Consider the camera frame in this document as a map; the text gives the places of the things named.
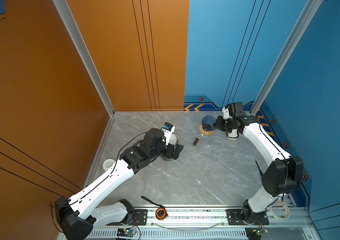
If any white paper coffee filter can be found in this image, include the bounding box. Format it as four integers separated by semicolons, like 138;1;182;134
168;134;179;146

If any blue ribbed dripper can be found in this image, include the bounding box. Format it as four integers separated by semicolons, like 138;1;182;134
202;115;217;132

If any wooden ring holder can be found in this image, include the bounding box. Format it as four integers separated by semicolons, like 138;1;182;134
199;125;214;136

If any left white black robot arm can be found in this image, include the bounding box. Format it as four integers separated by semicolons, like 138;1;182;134
51;123;183;240

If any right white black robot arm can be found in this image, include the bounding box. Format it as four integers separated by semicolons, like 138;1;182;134
215;102;304;225

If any grey glass carafe mug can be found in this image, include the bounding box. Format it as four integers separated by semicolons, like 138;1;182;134
161;155;173;161

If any orange black tape measure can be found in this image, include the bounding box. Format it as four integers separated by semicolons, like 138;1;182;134
141;196;168;221

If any green circuit board left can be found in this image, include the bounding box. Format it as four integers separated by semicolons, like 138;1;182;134
116;228;137;240

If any clear tape roll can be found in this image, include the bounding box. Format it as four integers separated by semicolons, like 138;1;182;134
267;199;291;221

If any circuit board right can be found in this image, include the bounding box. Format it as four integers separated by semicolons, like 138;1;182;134
245;228;269;240

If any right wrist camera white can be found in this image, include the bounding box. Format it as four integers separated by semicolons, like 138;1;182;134
222;107;231;120

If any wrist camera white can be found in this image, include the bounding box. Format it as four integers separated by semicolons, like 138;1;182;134
222;107;231;120
161;122;175;145

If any clear glass server wooden handle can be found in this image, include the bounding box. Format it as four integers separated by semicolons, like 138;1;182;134
193;133;204;146

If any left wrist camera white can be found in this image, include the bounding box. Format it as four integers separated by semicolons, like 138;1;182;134
161;122;175;145

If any pink handle screwdriver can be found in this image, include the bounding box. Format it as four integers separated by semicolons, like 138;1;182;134
255;161;264;177

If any aluminium rail front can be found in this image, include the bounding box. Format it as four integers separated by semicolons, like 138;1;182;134
87;206;315;239

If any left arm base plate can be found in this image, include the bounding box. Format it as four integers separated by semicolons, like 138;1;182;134
108;209;148;227

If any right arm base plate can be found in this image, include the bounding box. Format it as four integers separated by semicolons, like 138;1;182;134
226;209;270;226

